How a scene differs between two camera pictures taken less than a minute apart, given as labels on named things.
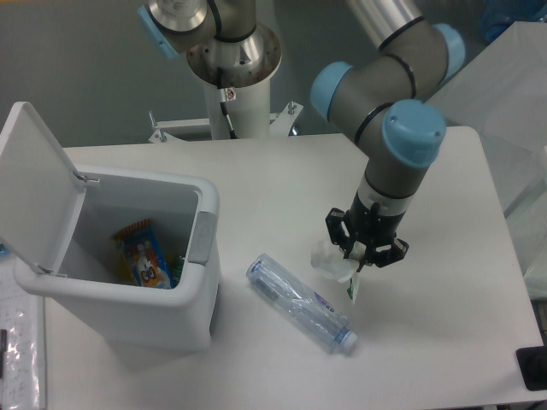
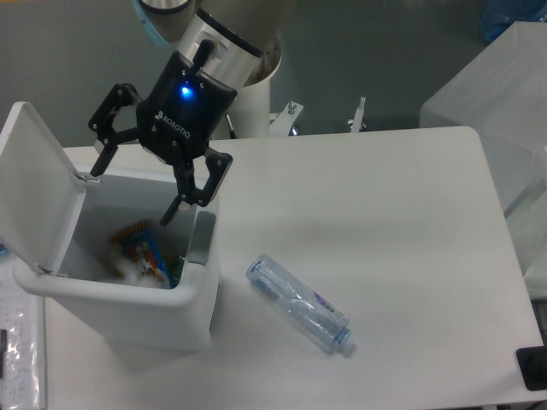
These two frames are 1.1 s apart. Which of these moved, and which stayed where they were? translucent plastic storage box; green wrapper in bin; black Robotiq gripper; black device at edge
Moved: black Robotiq gripper
Stayed: translucent plastic storage box; black device at edge; green wrapper in bin
